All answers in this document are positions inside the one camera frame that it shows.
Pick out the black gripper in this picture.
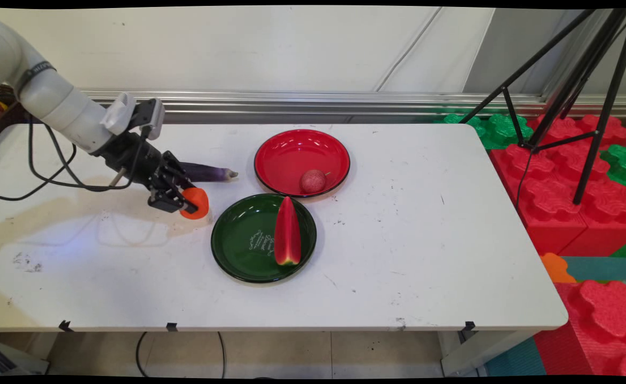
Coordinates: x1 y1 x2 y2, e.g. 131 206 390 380
93 131 199 214

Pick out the orange toy fruit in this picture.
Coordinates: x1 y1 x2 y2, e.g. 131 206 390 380
179 187 210 220

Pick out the purple toy eggplant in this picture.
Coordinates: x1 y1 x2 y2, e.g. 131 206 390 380
177 162 239 183

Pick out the dark green plate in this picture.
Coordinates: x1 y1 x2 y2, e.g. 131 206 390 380
211 193 318 283

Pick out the red plate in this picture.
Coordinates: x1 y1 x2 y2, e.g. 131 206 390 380
254 129 351 198

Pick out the toy watermelon slice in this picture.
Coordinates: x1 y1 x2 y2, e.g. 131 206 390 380
274 196 302 266

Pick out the red toy lychee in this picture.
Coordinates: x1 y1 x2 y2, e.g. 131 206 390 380
299 169 328 194

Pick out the green foam block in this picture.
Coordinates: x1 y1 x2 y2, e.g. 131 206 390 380
600 143 626 199
441 112 533 151

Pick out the white table leg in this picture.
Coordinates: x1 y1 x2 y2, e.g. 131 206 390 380
440 330 540 377

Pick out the large red foam block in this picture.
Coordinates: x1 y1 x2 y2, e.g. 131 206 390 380
489 114 626 258

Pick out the teal foam mat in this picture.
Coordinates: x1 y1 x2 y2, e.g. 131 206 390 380
561 256 626 282

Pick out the black tripod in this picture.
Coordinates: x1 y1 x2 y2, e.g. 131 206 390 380
459 8 626 206

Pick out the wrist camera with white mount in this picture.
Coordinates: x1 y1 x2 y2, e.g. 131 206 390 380
101 92 165 141

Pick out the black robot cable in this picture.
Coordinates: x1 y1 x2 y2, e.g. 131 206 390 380
0 115 150 202

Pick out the aluminium rail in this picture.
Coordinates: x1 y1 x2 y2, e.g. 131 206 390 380
81 89 626 119

